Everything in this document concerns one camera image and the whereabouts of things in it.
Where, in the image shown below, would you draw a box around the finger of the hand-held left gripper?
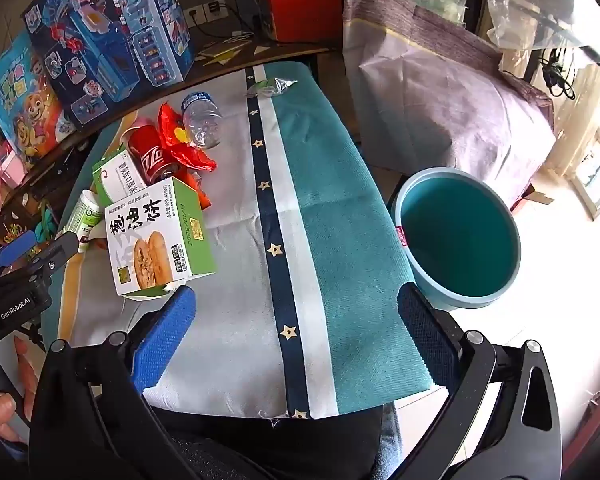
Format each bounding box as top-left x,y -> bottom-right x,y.
0,230 -> 38,268
25,231 -> 79,281

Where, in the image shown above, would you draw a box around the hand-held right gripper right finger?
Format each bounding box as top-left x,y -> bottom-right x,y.
396,283 -> 563,480

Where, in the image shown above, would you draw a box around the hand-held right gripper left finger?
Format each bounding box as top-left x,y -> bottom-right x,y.
28,285 -> 201,480

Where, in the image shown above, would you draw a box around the green white food box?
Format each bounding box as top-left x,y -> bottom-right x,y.
104,176 -> 217,297

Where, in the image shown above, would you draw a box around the blue plastic bin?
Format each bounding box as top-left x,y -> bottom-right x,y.
391,167 -> 522,312

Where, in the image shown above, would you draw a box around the red snack wrapper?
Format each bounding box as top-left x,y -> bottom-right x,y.
157,102 -> 217,211

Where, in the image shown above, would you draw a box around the clear plastic bottle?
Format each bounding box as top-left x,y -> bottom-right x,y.
181,91 -> 225,150

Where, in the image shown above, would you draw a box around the clear green snack packet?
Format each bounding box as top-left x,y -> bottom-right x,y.
244,76 -> 299,98

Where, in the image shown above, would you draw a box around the person's left hand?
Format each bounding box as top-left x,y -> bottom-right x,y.
0,335 -> 38,458

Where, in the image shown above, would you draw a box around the white green small bottle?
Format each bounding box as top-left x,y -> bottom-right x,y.
62,189 -> 103,253

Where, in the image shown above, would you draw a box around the person's blue clothing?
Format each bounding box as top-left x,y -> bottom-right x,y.
380,402 -> 403,480

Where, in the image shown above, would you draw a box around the small green white box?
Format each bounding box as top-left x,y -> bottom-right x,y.
91,144 -> 148,206

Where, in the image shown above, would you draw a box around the teal striped printed blanket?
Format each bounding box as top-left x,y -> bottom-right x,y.
55,61 -> 416,421

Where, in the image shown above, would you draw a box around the red soda can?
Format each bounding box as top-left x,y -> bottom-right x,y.
127,125 -> 188,186

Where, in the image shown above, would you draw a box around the colourful puppy toy box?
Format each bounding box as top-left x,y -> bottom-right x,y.
0,30 -> 78,171

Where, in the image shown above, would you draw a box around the red cardboard box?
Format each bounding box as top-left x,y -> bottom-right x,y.
507,182 -> 556,213

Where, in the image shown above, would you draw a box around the blue toy box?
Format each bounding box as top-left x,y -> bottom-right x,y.
22,0 -> 197,133

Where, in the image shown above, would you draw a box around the yellow paper scraps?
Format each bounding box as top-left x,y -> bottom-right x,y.
197,35 -> 256,67

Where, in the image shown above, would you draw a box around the white curtain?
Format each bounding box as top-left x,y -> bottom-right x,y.
500,50 -> 600,171

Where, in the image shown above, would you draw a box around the white wall socket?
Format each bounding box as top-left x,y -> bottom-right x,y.
186,0 -> 227,28

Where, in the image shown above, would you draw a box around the black cables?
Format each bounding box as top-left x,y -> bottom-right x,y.
540,45 -> 578,101

